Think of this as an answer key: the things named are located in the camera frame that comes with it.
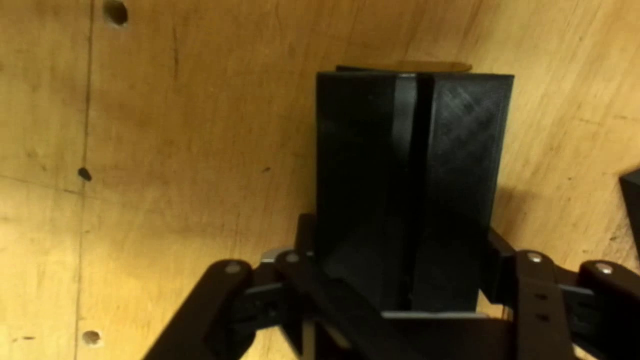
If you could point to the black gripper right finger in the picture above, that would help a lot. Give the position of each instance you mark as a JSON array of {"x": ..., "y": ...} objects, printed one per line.
[{"x": 547, "y": 300}]

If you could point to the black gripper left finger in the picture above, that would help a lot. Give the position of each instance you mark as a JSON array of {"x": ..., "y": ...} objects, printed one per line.
[{"x": 220, "y": 312}]

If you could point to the long black grooved piece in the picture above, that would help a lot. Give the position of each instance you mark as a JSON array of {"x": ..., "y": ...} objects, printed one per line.
[{"x": 633, "y": 206}]

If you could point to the short black grooved piece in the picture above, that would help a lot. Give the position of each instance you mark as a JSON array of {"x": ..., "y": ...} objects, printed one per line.
[{"x": 360, "y": 167}]

